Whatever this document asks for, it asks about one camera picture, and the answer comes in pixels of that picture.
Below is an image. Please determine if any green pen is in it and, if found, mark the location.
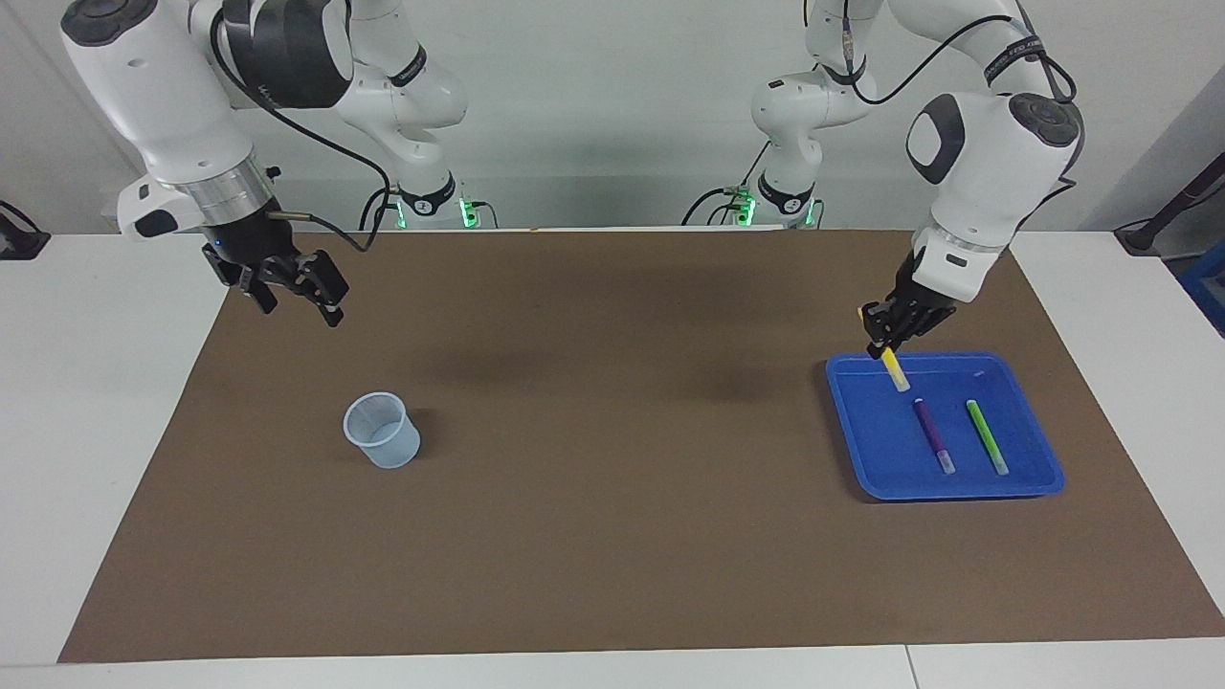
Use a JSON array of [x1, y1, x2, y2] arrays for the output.
[[966, 399, 1011, 477]]

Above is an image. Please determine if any blue crate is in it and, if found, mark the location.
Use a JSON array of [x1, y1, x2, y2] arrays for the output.
[[1177, 239, 1225, 336]]

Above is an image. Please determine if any black base cable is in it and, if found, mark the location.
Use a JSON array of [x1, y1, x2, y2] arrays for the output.
[[681, 142, 771, 229], [359, 187, 403, 232]]

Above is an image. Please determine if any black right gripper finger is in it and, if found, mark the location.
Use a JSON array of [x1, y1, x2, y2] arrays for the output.
[[291, 251, 349, 329], [229, 269, 279, 316]]

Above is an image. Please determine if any black right base cable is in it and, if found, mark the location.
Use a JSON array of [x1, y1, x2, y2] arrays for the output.
[[359, 187, 403, 232]]

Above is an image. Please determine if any brown table mat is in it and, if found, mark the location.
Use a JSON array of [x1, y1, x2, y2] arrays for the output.
[[57, 228, 1225, 664]]

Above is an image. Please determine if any black left base cable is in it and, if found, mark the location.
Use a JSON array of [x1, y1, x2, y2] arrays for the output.
[[681, 142, 771, 229]]

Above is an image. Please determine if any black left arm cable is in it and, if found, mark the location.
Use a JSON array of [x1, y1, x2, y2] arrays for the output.
[[804, 0, 1083, 231]]

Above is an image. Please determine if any purple pen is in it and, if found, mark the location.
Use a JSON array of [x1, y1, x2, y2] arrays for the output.
[[913, 397, 957, 476]]

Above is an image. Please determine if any translucent plastic cup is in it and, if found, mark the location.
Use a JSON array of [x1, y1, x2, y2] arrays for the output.
[[343, 390, 422, 470]]

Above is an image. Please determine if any black stand pole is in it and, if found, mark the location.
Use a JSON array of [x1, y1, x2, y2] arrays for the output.
[[1115, 151, 1225, 257]]

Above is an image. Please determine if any blue plastic tray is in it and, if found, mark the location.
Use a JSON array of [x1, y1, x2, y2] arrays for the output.
[[825, 351, 1066, 502]]

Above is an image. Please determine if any black clamp mount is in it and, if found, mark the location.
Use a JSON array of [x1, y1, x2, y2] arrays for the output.
[[0, 199, 51, 261]]

